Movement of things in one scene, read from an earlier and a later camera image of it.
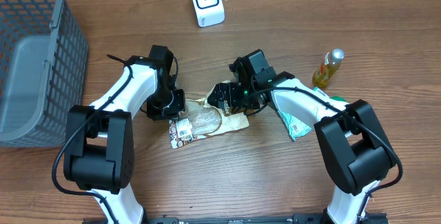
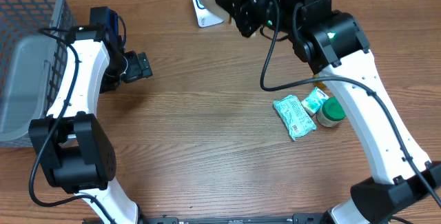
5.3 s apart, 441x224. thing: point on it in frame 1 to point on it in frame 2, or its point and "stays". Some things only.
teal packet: [297, 127] stays
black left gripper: [156, 114] to [140, 69]
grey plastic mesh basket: [43, 61] stays
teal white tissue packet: [318, 93] stays
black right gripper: [218, 96] to [243, 14]
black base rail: [298, 218] stays
